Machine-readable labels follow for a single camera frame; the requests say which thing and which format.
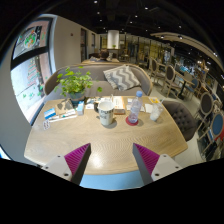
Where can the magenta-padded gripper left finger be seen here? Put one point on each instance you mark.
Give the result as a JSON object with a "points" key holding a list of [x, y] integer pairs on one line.
{"points": [[77, 158]]}

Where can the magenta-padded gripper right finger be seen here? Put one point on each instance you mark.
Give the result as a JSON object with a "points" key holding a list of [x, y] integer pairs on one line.
{"points": [[146, 158]]}

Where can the clear blue-capped water bottle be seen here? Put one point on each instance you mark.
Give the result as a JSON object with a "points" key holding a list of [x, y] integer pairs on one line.
{"points": [[135, 110]]}

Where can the flat round red coaster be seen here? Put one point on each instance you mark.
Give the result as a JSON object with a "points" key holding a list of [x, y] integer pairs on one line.
{"points": [[128, 122]]}

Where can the long white box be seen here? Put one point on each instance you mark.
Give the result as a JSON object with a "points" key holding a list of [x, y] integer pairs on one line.
{"points": [[65, 116]]}

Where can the small light blue box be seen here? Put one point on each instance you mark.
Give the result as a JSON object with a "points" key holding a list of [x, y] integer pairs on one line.
{"points": [[80, 108]]}

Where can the blue white small pack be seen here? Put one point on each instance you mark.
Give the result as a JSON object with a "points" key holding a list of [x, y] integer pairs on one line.
{"points": [[50, 113]]}

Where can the dark tufted armchair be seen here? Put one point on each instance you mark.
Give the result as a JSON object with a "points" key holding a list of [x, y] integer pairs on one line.
{"points": [[181, 118]]}

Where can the white printed mug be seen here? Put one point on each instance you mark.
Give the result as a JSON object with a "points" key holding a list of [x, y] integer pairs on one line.
{"points": [[106, 113]]}

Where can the brown cardboard card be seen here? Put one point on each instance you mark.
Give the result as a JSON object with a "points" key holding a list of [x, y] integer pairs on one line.
{"points": [[63, 106]]}

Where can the yellow white card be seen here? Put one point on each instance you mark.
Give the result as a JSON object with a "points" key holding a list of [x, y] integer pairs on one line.
{"points": [[154, 100]]}

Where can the white-topped brown box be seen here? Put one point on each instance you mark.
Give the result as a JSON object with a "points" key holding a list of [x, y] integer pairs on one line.
{"points": [[118, 105]]}

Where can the green potted plant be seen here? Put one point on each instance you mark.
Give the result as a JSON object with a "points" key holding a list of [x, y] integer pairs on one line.
{"points": [[75, 83]]}

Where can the group of dining chairs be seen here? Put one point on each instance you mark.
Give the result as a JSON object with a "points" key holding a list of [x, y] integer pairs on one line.
{"points": [[205, 106]]}

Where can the grey white chevron cushion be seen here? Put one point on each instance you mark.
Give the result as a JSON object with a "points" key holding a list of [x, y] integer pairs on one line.
{"points": [[121, 78]]}

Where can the grey curved sofa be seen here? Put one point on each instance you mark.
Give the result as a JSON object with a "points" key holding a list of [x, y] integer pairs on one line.
{"points": [[95, 73]]}

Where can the window with festive decals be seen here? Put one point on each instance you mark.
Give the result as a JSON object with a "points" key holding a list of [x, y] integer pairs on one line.
{"points": [[30, 80]]}

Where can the person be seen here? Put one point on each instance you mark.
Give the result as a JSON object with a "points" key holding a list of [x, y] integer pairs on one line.
{"points": [[104, 56]]}

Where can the group of ceiling spotlights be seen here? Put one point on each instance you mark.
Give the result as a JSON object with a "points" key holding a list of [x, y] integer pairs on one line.
{"points": [[136, 16]]}

